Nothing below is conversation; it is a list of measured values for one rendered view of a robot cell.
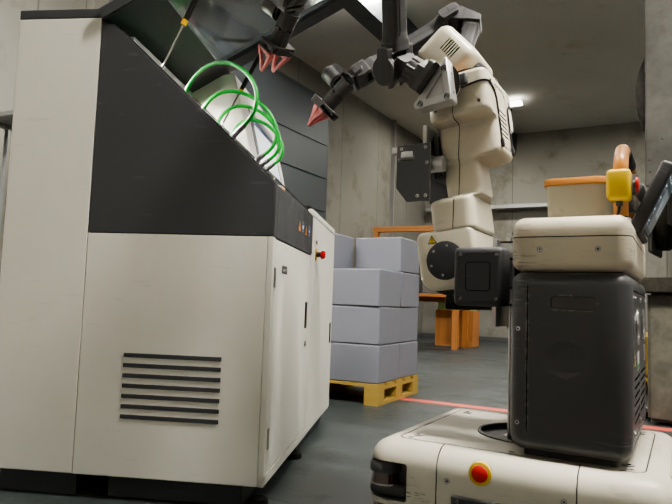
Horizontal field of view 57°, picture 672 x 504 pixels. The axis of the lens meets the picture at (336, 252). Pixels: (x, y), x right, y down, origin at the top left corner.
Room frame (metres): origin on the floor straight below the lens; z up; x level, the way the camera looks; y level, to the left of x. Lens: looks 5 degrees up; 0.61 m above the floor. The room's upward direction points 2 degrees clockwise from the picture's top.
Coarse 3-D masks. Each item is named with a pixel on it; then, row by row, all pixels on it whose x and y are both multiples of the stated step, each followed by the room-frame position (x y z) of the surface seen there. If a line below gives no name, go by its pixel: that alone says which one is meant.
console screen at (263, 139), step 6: (252, 126) 2.67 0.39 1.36; (258, 126) 2.81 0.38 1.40; (258, 132) 2.78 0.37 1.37; (264, 132) 2.93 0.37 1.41; (258, 138) 2.75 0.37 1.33; (264, 138) 2.90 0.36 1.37; (270, 138) 3.06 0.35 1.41; (258, 144) 2.72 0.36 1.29; (264, 144) 2.87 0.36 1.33; (270, 144) 3.03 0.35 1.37; (258, 150) 2.70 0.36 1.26; (264, 150) 2.83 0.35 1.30; (270, 162) 2.93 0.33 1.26; (276, 168) 3.06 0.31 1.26; (276, 174) 3.02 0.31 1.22
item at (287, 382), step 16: (288, 256) 2.03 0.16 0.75; (304, 256) 2.33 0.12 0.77; (288, 272) 2.04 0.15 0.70; (304, 272) 2.34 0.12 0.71; (288, 288) 2.05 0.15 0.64; (304, 288) 2.35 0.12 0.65; (288, 304) 2.06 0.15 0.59; (304, 304) 2.37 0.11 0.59; (272, 320) 1.83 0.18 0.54; (288, 320) 2.07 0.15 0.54; (304, 320) 2.38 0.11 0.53; (272, 336) 1.84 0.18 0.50; (288, 336) 2.08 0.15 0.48; (304, 336) 2.39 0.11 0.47; (272, 352) 1.85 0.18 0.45; (288, 352) 2.09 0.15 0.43; (304, 352) 2.41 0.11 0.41; (272, 368) 1.86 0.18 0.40; (288, 368) 2.10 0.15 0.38; (304, 368) 2.42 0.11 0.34; (272, 384) 1.87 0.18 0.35; (288, 384) 2.12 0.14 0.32; (304, 384) 2.44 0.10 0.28; (272, 400) 1.88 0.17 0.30; (288, 400) 2.13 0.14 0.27; (304, 400) 2.45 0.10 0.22; (272, 416) 1.89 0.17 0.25; (288, 416) 2.14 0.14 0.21; (304, 416) 2.47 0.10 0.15; (272, 432) 1.90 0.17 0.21; (288, 432) 2.15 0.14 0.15; (272, 448) 1.91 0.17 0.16; (272, 464) 1.92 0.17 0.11
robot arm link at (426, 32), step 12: (444, 12) 2.03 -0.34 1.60; (456, 12) 2.03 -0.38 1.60; (432, 24) 2.07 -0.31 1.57; (444, 24) 2.05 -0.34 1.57; (408, 36) 2.08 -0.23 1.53; (420, 36) 2.07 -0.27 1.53; (420, 48) 2.09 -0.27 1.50; (360, 60) 2.09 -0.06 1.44; (372, 60) 2.08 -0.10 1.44; (360, 72) 2.07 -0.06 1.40; (360, 84) 2.11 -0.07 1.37
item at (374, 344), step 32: (352, 256) 4.13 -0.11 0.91; (384, 256) 4.06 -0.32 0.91; (416, 256) 4.24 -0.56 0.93; (352, 288) 3.77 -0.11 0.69; (384, 288) 3.75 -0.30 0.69; (416, 288) 4.25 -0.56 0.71; (352, 320) 3.77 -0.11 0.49; (384, 320) 3.76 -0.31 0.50; (416, 320) 4.27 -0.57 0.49; (352, 352) 3.77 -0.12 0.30; (384, 352) 3.77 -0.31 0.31; (416, 352) 4.28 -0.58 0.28; (352, 384) 3.76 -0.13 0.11; (384, 384) 3.77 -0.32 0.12; (416, 384) 4.27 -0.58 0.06
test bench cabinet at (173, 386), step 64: (128, 256) 1.86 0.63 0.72; (192, 256) 1.83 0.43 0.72; (256, 256) 1.81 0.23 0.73; (128, 320) 1.86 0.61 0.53; (192, 320) 1.83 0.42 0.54; (256, 320) 1.81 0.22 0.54; (128, 384) 1.85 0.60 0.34; (192, 384) 1.83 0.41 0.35; (256, 384) 1.81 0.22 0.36; (128, 448) 1.85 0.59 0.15; (192, 448) 1.83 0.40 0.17; (256, 448) 1.81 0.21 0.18
